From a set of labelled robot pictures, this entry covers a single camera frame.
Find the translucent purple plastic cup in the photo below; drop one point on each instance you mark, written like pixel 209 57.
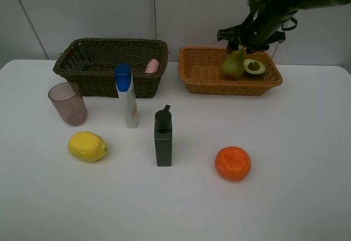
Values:
pixel 69 103

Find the black square bottle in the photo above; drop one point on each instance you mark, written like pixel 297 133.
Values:
pixel 163 137

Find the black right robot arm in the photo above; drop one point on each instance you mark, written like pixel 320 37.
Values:
pixel 288 8

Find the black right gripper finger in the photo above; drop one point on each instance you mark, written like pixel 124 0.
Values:
pixel 231 47
pixel 250 51

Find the yellow lemon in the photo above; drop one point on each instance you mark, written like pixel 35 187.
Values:
pixel 87 146

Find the orange wicker basket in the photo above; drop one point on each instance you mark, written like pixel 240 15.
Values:
pixel 200 70

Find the halved avocado with pit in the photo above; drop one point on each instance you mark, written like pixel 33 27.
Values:
pixel 254 67

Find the orange tangerine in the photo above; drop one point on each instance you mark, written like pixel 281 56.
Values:
pixel 232 163

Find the dark brown wicker basket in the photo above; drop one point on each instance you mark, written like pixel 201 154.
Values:
pixel 90 64

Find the green pear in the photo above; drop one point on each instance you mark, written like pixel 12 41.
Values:
pixel 233 66

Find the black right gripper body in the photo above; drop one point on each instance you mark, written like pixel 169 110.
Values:
pixel 258 31

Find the white bottle blue cap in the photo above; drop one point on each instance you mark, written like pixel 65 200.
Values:
pixel 126 94

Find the pink bottle white cap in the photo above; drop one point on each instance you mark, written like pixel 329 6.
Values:
pixel 152 66

